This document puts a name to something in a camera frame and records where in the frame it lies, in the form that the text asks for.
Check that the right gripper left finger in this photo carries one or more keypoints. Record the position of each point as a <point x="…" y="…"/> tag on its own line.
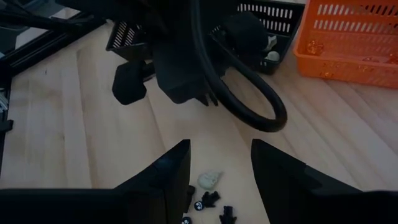
<point x="174" y="174"/>

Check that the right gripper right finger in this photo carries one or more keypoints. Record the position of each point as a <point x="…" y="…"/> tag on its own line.
<point x="280" y="180"/>

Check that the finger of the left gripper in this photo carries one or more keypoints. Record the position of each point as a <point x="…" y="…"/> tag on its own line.
<point x="245" y="31"/>

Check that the black plastic spider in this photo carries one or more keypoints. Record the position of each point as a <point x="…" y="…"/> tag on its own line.
<point x="228" y="215"/>
<point x="212" y="199"/>
<point x="186" y="220"/>

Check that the black plastic basket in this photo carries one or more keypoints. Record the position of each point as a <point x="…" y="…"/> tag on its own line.
<point x="130" y="51"/>

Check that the orange translucent pumpkin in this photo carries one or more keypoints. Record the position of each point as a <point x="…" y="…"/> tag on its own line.
<point x="314" y="47"/>

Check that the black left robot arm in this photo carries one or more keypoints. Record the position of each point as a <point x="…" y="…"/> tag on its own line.
<point x="129" y="84"/>

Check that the orange plastic basket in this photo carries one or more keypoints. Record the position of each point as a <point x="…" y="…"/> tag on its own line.
<point x="342" y="71"/>

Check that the black aluminium table frame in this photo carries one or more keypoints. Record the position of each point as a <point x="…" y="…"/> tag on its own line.
<point x="46" y="46"/>

